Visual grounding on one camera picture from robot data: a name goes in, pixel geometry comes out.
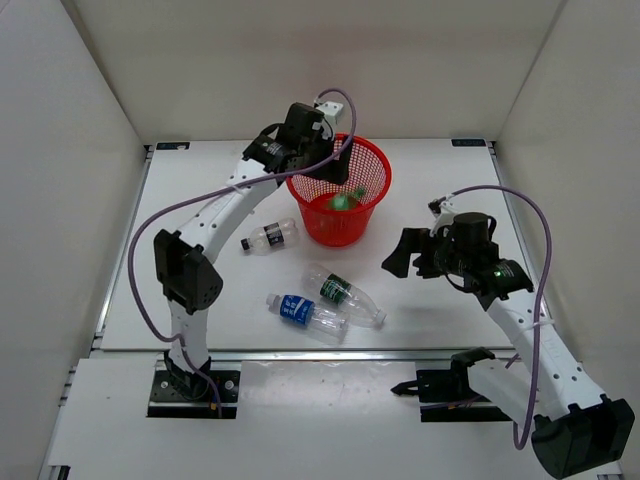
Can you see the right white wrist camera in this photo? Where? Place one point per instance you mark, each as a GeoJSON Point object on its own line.
{"type": "Point", "coordinates": [443, 211]}

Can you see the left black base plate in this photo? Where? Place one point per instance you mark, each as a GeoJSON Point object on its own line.
{"type": "Point", "coordinates": [168, 399]}

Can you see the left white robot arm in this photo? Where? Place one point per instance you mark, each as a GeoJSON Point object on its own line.
{"type": "Point", "coordinates": [184, 259]}

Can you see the green plastic bottle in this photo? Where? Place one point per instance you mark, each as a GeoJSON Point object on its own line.
{"type": "Point", "coordinates": [347, 200]}

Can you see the clear bottle green label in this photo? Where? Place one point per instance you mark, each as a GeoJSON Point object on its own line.
{"type": "Point", "coordinates": [343, 295]}

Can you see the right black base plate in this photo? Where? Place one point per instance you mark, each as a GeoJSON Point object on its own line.
{"type": "Point", "coordinates": [445, 395]}

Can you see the clear bottle blue label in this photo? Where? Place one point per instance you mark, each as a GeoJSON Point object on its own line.
{"type": "Point", "coordinates": [305, 315]}

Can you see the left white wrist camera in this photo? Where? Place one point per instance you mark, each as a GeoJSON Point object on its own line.
{"type": "Point", "coordinates": [332, 111]}

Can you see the right table corner label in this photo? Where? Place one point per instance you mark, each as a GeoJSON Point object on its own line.
{"type": "Point", "coordinates": [468, 142]}

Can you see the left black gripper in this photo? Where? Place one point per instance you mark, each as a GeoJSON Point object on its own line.
{"type": "Point", "coordinates": [335, 171]}

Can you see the left table corner label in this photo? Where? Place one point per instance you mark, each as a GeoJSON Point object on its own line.
{"type": "Point", "coordinates": [171, 146]}

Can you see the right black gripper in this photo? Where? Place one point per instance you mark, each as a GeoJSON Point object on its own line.
{"type": "Point", "coordinates": [413, 241]}

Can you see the small bottle black label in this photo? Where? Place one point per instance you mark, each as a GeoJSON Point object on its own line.
{"type": "Point", "coordinates": [271, 237]}

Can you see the table corner label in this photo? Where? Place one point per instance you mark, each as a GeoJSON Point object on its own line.
{"type": "Point", "coordinates": [468, 142]}
{"type": "Point", "coordinates": [171, 146]}

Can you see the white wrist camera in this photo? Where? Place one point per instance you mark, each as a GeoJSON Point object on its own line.
{"type": "Point", "coordinates": [443, 211]}
{"type": "Point", "coordinates": [332, 111]}

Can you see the red mesh plastic bin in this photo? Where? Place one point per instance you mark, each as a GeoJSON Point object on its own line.
{"type": "Point", "coordinates": [369, 179]}

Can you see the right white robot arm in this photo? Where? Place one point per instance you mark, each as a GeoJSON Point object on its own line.
{"type": "Point", "coordinates": [576, 426]}

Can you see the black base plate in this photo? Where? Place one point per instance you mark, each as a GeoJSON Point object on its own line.
{"type": "Point", "coordinates": [168, 399]}
{"type": "Point", "coordinates": [445, 395]}

